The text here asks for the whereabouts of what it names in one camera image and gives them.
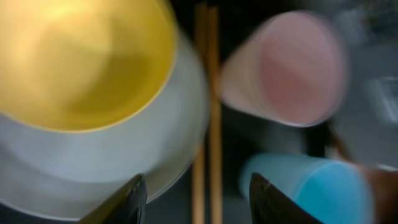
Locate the yellow bowl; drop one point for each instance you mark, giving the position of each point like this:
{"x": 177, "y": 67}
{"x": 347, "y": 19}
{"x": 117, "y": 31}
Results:
{"x": 80, "y": 66}

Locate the grey round plate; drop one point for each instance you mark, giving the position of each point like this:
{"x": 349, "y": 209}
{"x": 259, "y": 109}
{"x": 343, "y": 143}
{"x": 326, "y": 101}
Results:
{"x": 65, "y": 176}

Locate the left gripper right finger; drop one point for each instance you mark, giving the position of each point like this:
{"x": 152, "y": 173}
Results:
{"x": 270, "y": 206}

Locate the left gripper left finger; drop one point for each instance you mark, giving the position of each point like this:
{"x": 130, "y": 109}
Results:
{"x": 126, "y": 206}

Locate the wooden chopstick left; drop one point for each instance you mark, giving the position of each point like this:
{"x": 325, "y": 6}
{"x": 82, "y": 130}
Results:
{"x": 198, "y": 166}

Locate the wooden chopstick right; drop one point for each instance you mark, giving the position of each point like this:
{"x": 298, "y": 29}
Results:
{"x": 214, "y": 133}

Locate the pink plastic cup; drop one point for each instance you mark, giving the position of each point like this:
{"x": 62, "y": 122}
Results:
{"x": 291, "y": 70}

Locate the blue plastic cup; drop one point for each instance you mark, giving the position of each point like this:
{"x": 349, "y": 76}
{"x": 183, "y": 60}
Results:
{"x": 332, "y": 191}

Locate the round black serving tray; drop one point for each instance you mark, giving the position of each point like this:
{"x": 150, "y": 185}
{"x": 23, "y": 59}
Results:
{"x": 243, "y": 135}

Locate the grey dishwasher rack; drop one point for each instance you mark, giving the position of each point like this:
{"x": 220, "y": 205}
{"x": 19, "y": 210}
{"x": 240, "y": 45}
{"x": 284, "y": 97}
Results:
{"x": 367, "y": 120}

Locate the wooden chopstick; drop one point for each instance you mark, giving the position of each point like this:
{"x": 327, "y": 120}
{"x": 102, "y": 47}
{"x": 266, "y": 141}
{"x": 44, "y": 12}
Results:
{"x": 198, "y": 166}
{"x": 214, "y": 133}

